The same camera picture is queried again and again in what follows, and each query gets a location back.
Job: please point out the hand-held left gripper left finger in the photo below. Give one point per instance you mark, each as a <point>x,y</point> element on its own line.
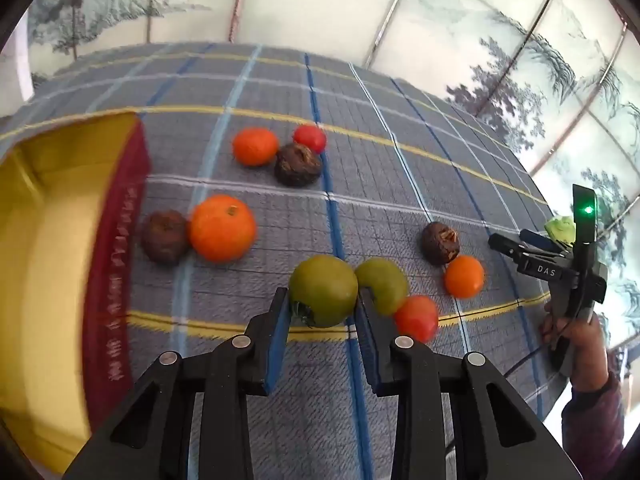
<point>280,340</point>

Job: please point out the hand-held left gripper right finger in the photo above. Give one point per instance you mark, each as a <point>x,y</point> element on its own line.
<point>367,340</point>

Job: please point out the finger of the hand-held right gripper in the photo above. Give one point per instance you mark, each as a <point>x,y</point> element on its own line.
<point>505,246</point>
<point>540,240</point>

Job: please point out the small tangerine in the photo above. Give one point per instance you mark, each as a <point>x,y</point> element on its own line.
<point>464,276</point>
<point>255,146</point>

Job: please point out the red tomato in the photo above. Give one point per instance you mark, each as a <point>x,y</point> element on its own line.
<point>416,317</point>
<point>310,137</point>

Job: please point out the green tomato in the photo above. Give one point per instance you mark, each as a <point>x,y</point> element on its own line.
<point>387,282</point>
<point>323,290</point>

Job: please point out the large orange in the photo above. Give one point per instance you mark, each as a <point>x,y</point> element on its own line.
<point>222,228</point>

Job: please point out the brown wrinkled fruit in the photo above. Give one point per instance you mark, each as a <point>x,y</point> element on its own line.
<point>297,165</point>
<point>165,236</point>
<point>440,242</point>

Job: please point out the red and gold tin box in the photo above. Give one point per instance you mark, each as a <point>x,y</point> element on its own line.
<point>50,260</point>

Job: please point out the person's right forearm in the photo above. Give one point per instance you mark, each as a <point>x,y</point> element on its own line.
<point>595,430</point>

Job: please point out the person's right hand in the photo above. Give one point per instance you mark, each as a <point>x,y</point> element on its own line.
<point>590,355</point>

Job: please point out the green packet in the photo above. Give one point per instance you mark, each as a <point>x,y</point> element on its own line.
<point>560,227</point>

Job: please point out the landscape painted folding screen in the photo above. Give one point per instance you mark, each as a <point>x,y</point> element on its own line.
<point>325,5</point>

